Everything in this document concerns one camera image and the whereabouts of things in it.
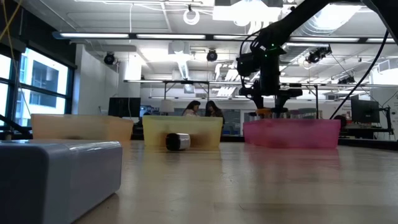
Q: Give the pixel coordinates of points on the ceiling light strip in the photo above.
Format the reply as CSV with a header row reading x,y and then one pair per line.
x,y
326,40
93,35
233,37
171,36

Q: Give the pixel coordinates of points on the orange hourglass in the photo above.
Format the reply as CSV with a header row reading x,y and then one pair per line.
x,y
263,112

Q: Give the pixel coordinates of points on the black computer monitor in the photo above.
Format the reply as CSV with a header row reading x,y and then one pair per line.
x,y
365,111
124,107

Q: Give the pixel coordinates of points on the black-capped red sand hourglass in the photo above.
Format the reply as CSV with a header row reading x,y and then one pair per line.
x,y
252,114

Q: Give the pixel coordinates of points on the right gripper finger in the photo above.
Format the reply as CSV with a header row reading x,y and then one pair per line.
x,y
280,102
258,102

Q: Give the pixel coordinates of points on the orange translucent plastic bin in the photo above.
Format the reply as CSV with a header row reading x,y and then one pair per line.
x,y
77,127

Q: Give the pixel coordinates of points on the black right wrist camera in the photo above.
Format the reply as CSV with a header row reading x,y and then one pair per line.
x,y
247,63

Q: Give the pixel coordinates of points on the black-capped yellow sand hourglass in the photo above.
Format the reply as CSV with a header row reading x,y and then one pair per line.
x,y
281,110

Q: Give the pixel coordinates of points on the black ceiling camera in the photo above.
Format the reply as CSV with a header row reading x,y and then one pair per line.
x,y
212,55
318,53
109,58

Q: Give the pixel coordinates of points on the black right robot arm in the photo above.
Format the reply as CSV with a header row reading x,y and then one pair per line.
x,y
298,18

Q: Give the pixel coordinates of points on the white lampshade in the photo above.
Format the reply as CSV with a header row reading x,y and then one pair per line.
x,y
167,106

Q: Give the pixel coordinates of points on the black metal shelf frame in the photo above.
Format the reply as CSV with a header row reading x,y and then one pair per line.
x,y
186,82

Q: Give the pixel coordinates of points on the yellow translucent plastic bin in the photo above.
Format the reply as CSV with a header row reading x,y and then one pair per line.
x,y
205,130

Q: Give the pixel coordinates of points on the pink translucent plastic bin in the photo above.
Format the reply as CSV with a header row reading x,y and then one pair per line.
x,y
292,133

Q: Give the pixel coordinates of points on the lavender wall charger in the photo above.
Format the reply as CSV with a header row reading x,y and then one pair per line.
x,y
62,180

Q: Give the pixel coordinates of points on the large window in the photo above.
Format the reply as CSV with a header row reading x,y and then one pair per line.
x,y
43,74

